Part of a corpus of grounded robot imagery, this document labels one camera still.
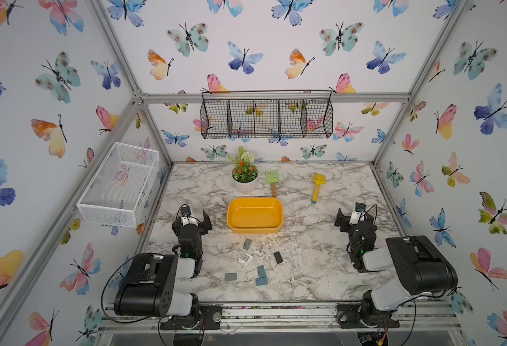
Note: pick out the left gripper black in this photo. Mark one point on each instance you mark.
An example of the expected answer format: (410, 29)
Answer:
(191, 227)

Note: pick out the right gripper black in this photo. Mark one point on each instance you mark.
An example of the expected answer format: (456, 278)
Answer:
(356, 225)

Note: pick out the grey eraser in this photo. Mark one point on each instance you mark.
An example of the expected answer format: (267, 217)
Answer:
(247, 244)
(230, 276)

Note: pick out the white label eraser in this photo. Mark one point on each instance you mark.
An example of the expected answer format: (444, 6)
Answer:
(245, 260)

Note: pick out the yellow plastic storage box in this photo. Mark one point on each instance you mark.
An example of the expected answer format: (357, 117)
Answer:
(258, 215)

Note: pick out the teal eraser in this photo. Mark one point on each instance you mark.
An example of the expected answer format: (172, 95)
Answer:
(261, 281)
(261, 271)

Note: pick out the black eraser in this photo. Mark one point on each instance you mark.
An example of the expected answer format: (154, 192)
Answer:
(278, 257)

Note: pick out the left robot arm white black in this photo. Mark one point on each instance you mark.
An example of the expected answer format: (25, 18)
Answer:
(148, 287)

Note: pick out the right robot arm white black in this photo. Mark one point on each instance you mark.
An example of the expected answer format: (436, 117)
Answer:
(421, 270)

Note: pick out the yellow toy shovel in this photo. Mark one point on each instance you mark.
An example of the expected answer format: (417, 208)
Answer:
(318, 179)

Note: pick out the potted plant white pot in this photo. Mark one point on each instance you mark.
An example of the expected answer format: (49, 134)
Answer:
(245, 173)

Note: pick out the green toy rake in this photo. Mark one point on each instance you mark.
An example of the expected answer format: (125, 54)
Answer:
(272, 178)

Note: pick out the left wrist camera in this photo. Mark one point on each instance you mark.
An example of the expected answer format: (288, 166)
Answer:
(185, 211)

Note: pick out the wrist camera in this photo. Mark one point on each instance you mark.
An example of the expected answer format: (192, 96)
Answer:
(358, 214)
(185, 211)

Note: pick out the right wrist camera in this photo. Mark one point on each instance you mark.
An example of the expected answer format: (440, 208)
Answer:
(358, 214)

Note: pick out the white mesh wall basket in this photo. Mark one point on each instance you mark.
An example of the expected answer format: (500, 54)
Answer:
(117, 193)

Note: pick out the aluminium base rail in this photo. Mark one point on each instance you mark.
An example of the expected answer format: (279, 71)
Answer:
(323, 316)

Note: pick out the black wire wall basket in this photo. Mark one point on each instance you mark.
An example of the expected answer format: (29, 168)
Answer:
(266, 114)

